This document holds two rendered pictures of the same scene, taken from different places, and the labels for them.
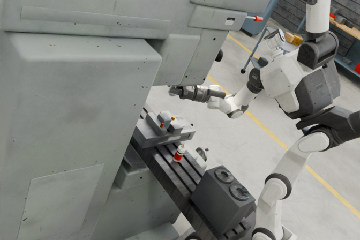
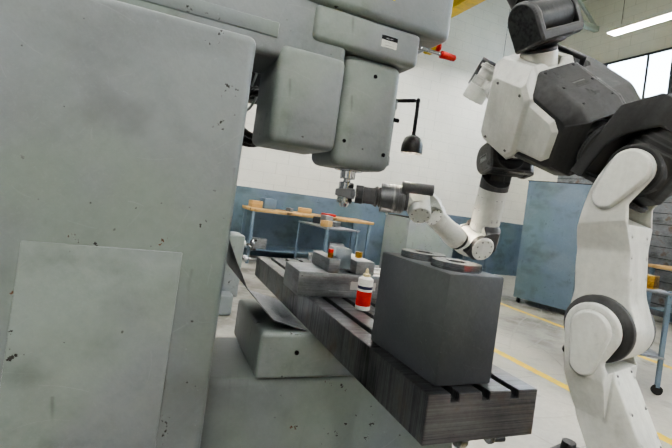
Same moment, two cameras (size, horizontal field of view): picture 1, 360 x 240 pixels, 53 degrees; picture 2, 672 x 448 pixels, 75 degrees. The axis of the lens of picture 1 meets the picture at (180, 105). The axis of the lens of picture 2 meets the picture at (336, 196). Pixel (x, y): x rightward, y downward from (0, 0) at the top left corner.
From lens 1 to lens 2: 1.12 m
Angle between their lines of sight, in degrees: 40
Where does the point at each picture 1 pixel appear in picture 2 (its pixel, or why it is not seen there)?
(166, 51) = (285, 73)
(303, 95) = (553, 99)
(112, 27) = (179, 12)
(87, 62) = (108, 6)
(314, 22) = not seen: outside the picture
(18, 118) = not seen: outside the picture
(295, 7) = not seen: hidden behind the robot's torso
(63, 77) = (68, 22)
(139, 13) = not seen: outside the picture
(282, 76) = (503, 90)
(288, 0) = not seen: hidden behind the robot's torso
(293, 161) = (604, 249)
